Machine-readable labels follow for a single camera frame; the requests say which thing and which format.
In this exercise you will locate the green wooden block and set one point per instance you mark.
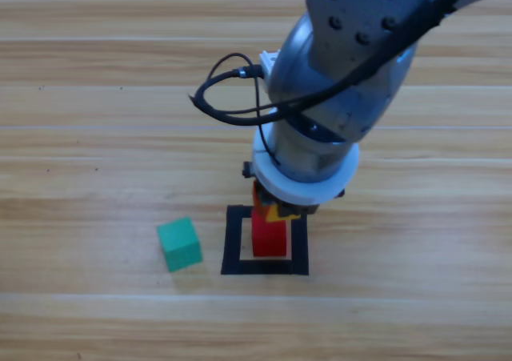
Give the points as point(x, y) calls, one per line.
point(180, 245)

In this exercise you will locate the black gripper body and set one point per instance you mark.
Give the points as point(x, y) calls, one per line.
point(288, 209)

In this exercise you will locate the black tape square outline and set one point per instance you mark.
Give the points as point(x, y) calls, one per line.
point(232, 249)

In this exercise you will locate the red wooden block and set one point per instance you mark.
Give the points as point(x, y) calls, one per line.
point(270, 239)

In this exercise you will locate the yellow wooden block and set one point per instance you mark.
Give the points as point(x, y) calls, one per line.
point(276, 216)

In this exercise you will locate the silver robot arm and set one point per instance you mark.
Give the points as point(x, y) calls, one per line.
point(352, 37)

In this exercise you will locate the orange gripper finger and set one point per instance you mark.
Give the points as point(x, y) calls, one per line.
point(258, 205)

